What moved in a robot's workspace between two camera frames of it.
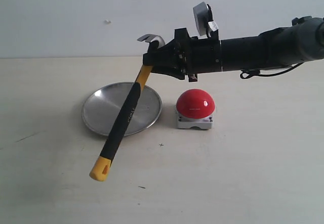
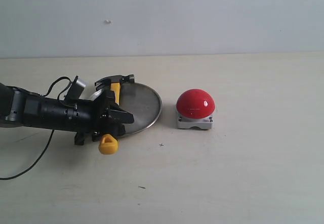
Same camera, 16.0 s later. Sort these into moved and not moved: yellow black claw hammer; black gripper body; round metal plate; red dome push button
Moved: yellow black claw hammer; black gripper body
Not moved: red dome push button; round metal plate
